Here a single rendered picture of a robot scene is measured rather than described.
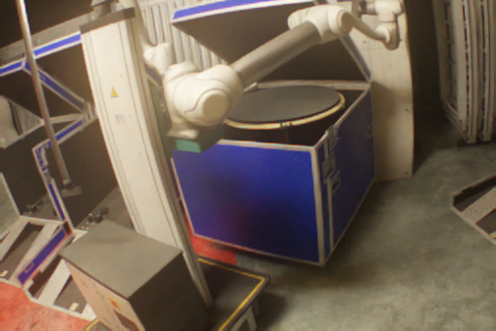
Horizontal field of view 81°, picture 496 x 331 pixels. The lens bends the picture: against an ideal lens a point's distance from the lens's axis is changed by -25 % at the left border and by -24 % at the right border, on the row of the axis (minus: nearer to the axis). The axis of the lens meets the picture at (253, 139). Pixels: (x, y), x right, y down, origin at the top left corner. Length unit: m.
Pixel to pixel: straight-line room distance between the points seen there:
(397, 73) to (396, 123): 0.44
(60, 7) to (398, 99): 5.46
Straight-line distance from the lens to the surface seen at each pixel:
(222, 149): 2.15
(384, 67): 3.08
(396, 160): 3.38
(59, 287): 2.99
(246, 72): 1.27
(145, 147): 1.47
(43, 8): 6.86
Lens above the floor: 1.69
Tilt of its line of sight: 21 degrees down
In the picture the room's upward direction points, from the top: 10 degrees counter-clockwise
